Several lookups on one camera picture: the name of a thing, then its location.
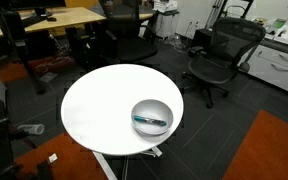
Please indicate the teal marker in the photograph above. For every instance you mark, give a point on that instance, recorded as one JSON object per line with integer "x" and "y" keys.
{"x": 147, "y": 119}

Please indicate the silver metal bowl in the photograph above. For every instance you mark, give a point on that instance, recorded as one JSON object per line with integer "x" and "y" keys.
{"x": 152, "y": 107}

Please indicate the black padded office chair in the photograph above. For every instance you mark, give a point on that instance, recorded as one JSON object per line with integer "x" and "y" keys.
{"x": 134, "y": 50}

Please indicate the black mesh office chair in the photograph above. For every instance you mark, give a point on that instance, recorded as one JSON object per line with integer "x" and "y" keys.
{"x": 210, "y": 68}

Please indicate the black computer tower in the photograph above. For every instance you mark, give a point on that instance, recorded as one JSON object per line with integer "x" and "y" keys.
{"x": 202, "y": 38}

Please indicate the white table base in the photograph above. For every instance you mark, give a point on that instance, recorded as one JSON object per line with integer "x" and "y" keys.
{"x": 104, "y": 165}

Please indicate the white printer box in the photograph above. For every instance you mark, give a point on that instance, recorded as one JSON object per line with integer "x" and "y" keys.
{"x": 165, "y": 6}

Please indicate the light wooden desk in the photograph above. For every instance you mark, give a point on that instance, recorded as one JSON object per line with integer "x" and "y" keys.
{"x": 70, "y": 16}

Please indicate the white paper scrap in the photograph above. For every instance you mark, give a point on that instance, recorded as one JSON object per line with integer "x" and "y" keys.
{"x": 52, "y": 158}

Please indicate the clear plastic bottle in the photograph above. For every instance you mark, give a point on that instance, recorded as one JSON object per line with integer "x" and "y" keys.
{"x": 34, "y": 128}

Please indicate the computer mouse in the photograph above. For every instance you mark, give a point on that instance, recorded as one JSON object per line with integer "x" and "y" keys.
{"x": 51, "y": 19}

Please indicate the black monitor base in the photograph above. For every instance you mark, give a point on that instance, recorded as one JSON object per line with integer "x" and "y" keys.
{"x": 43, "y": 12}

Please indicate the white drawer cabinet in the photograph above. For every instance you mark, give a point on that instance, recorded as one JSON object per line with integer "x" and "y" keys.
{"x": 284, "y": 71}

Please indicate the green container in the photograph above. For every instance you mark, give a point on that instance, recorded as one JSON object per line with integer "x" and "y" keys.
{"x": 279, "y": 23}

